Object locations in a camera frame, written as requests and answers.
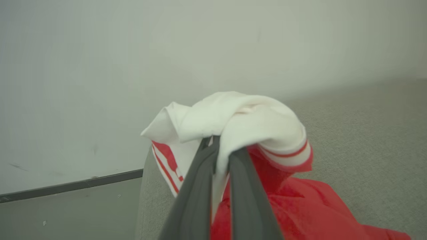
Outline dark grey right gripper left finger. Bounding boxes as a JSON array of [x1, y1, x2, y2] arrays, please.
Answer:
[[158, 135, 221, 240]]

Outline grey fabric sofa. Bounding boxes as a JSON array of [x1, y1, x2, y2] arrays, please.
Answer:
[[135, 77, 427, 240]]

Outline red garment wide white bands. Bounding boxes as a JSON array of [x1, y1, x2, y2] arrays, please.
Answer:
[[210, 177, 412, 240]]

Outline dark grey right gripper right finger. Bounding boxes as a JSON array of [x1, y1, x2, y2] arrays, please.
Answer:
[[228, 147, 284, 240]]

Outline black baseboard strip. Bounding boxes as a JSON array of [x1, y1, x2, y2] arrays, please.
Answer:
[[0, 169, 144, 204]]

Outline red white garment striped cuffs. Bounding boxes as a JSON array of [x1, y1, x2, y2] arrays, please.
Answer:
[[140, 91, 314, 224]]

